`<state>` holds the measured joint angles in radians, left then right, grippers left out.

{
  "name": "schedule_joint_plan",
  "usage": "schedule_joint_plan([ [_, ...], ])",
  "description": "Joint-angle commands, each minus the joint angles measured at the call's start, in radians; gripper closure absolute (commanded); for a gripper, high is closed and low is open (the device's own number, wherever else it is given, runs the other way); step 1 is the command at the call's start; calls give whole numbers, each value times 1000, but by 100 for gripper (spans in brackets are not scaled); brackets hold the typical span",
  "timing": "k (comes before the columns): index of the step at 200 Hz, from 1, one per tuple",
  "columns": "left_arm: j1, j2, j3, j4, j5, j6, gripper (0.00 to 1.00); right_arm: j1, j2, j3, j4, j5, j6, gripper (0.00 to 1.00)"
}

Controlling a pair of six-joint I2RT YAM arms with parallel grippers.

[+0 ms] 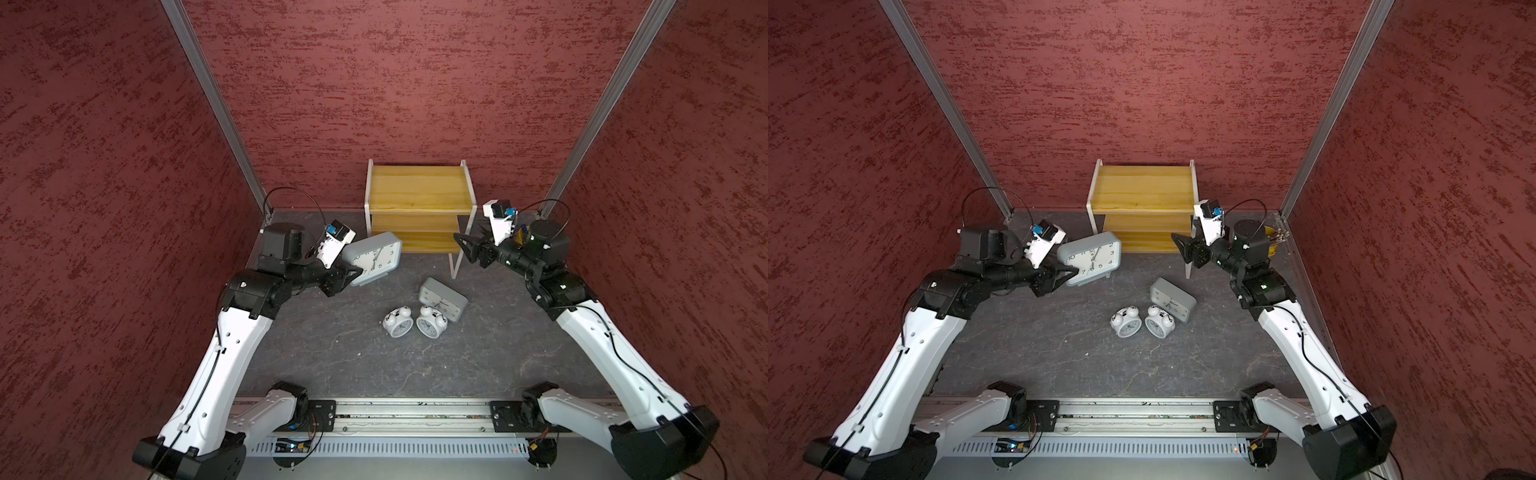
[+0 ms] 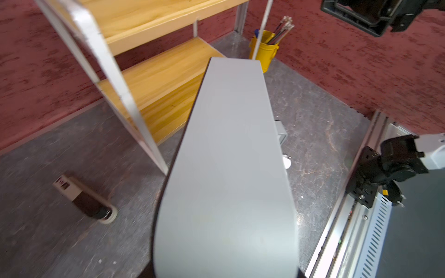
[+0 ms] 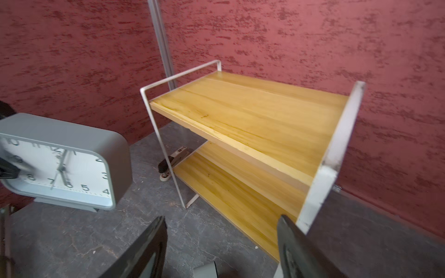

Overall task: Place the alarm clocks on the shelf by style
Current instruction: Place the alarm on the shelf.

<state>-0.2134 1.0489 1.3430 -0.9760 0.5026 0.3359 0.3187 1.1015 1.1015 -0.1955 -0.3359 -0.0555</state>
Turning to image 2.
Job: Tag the pens in bucket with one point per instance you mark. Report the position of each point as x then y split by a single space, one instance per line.
282 29

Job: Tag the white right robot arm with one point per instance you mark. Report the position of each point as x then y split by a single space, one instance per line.
400 158

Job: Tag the grey rectangular alarm clock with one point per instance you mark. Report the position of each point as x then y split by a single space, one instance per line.
282 137
227 210

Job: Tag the white wooden two-tier shelf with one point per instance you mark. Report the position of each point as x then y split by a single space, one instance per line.
153 99

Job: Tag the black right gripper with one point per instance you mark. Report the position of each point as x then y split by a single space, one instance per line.
375 16

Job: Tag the beige black stapler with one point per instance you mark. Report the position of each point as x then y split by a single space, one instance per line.
86 200

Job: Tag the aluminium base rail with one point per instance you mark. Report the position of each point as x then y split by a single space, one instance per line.
338 250

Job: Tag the yellow pen bucket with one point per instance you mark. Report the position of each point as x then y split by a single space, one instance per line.
266 53

